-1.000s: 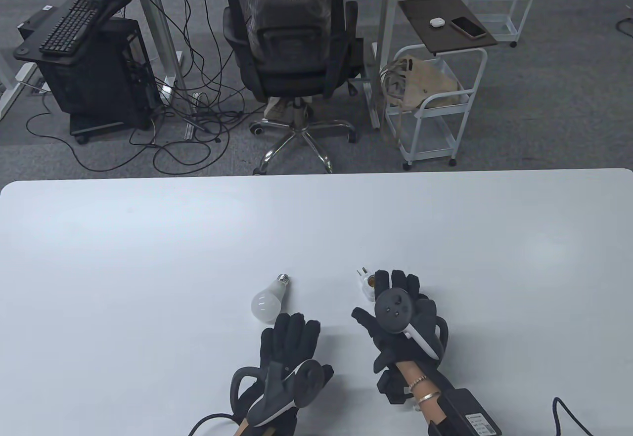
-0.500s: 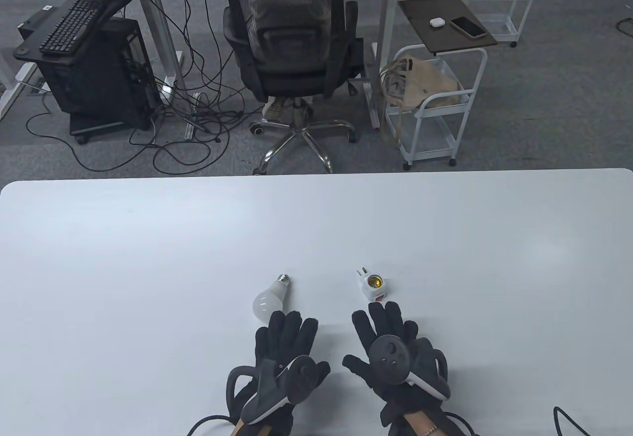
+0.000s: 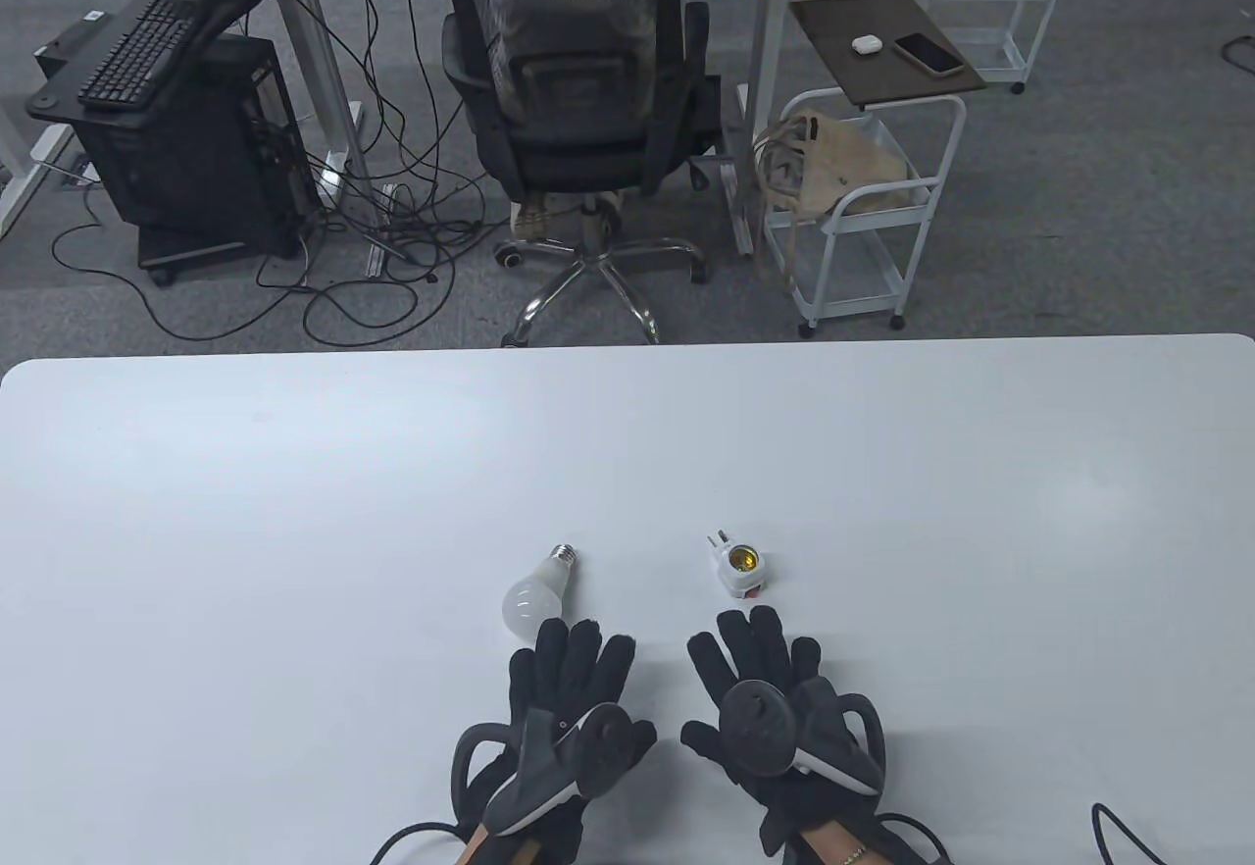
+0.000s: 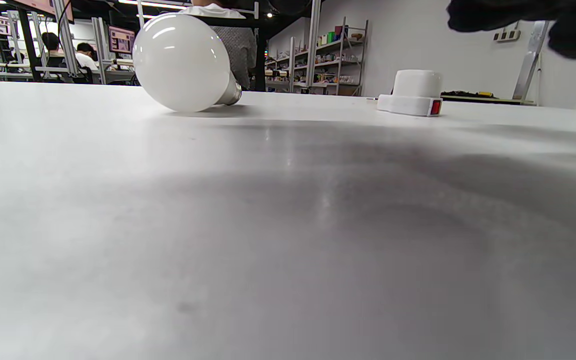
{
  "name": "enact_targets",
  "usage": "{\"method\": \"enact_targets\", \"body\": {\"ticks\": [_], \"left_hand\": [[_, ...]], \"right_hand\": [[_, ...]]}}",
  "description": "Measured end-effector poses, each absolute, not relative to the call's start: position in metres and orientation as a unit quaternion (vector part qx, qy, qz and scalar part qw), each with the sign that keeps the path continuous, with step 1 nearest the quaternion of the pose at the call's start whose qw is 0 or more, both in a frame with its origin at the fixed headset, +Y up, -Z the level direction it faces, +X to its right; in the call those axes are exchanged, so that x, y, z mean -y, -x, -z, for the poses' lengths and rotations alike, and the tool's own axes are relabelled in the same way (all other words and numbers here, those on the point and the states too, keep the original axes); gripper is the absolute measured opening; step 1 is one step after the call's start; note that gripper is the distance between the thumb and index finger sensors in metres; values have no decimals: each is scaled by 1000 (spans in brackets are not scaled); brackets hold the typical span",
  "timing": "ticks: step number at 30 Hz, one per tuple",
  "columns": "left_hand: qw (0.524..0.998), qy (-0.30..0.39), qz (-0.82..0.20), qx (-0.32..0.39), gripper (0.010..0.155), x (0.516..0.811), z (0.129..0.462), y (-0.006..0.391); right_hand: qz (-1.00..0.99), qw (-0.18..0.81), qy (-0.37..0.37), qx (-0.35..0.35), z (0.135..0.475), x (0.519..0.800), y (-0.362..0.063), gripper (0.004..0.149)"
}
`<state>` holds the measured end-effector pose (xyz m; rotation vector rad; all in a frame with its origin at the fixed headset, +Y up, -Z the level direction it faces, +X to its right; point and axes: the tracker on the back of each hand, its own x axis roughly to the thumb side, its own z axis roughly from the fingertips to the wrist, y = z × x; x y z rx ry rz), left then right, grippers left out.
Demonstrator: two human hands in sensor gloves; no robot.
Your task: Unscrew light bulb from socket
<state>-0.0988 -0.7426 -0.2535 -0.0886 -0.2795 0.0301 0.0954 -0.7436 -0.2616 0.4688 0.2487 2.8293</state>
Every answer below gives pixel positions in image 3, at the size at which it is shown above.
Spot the white desk frame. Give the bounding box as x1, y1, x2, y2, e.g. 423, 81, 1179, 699
681, 0, 834, 260
0, 0, 438, 243

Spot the black mesh office chair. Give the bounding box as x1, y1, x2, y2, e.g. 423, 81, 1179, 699
431, 0, 723, 348

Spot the white cart with brown top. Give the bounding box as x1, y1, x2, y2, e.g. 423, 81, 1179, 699
755, 0, 987, 337

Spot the black keyboard tray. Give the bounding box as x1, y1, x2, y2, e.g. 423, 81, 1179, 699
25, 0, 269, 127

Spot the beige tote bag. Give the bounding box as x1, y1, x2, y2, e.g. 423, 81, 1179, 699
752, 113, 933, 225

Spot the dark smartphone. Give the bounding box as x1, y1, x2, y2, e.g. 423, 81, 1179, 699
893, 31, 967, 78

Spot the white plug-in bulb socket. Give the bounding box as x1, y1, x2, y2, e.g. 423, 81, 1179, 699
705, 532, 772, 602

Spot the tangle of black floor cables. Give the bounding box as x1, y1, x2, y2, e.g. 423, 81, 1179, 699
49, 0, 513, 346

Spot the person's left hand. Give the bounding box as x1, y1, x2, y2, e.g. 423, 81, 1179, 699
453, 617, 659, 865

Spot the person's right hand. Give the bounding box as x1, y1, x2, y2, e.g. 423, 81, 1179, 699
680, 606, 889, 857

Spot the white light bulb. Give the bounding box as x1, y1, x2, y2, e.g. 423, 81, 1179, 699
502, 542, 580, 639

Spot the black keyboard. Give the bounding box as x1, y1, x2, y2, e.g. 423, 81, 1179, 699
77, 0, 210, 112

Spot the black camera cable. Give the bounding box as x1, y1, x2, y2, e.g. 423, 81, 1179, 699
370, 820, 463, 865
1090, 802, 1164, 865

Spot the black computer tower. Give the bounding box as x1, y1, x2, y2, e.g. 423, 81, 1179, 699
74, 34, 301, 288

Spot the white power strip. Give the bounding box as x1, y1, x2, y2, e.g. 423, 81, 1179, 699
366, 182, 395, 280

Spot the person's right forearm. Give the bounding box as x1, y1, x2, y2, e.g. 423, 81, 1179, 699
799, 821, 883, 865

